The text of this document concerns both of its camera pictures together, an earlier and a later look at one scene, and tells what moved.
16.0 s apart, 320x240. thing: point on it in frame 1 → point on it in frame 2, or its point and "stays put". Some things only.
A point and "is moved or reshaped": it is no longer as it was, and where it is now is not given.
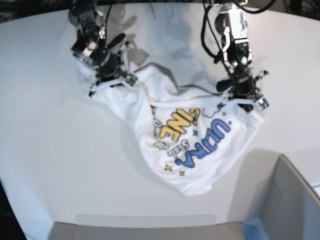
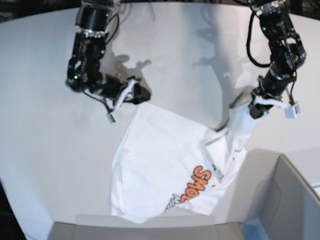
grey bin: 272,200 stays put
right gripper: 242,92 → 275,88
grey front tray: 146,227 stays put
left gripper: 110,72 → 119,92
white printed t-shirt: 193,138 is moved or reshaped
